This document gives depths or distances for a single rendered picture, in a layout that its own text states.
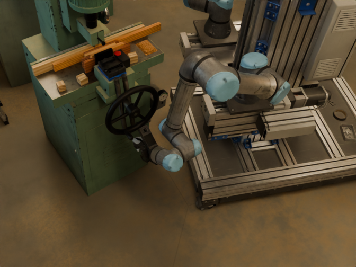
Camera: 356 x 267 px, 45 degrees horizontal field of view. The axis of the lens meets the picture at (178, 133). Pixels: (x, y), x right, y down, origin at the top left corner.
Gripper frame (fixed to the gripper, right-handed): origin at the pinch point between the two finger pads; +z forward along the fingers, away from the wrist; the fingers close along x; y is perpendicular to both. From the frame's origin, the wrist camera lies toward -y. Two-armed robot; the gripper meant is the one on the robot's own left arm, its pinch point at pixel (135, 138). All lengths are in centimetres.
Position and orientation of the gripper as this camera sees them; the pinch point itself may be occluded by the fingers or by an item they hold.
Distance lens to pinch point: 207.9
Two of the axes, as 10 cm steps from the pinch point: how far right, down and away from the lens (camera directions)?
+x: 8.1, -4.0, 4.3
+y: 2.1, 8.8, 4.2
